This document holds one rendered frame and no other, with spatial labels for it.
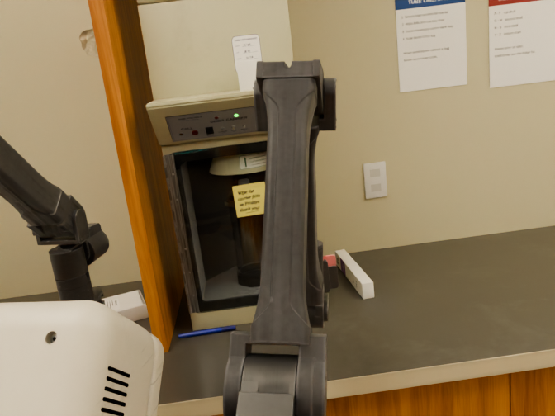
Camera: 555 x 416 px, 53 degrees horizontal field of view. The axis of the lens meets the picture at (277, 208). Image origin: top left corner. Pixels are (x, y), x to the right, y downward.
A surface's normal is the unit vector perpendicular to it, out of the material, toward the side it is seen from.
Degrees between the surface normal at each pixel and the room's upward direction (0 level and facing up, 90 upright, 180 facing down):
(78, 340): 52
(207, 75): 90
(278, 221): 58
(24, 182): 93
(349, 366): 0
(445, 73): 90
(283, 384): 47
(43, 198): 89
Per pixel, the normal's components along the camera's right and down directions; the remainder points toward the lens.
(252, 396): -0.10, -0.60
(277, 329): -0.12, -0.26
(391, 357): -0.11, -0.96
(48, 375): -0.22, -0.44
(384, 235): 0.07, 0.26
